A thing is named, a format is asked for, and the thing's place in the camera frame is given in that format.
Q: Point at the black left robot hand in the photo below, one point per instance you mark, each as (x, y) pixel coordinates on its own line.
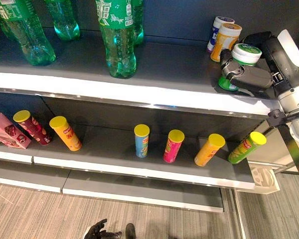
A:
(99, 232)

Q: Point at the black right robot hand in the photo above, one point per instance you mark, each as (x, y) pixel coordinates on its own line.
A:
(281, 64)

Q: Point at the green can with white lid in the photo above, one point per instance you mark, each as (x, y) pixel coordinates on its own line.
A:
(246, 53)

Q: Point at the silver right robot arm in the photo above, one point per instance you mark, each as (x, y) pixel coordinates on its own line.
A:
(294, 99)

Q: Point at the orange can with white lid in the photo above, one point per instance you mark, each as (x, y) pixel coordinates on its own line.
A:
(225, 41)

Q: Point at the blue white can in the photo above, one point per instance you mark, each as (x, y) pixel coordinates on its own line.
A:
(215, 32)

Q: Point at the green chips tube yellow lid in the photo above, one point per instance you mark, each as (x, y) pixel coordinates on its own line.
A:
(244, 148)

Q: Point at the blue chips tube yellow lid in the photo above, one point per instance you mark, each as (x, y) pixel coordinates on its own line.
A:
(141, 143)

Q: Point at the orange chips tube yellow lid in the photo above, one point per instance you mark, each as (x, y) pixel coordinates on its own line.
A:
(67, 134)
(209, 150)

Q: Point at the pink chips tube yellow lid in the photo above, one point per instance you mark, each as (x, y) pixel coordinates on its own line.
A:
(173, 148)

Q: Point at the grey store shelf unit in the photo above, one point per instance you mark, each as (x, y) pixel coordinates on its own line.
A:
(164, 64)

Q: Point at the maroon chips tube yellow lid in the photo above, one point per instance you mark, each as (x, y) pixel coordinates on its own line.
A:
(33, 128)

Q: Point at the pink snack box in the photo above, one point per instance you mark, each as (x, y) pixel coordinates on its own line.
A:
(8, 132)

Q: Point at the large green soda bottle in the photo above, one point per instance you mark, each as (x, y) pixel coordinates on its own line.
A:
(119, 44)
(66, 22)
(139, 25)
(27, 35)

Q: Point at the white shelf base bracket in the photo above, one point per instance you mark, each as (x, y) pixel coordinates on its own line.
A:
(264, 179)

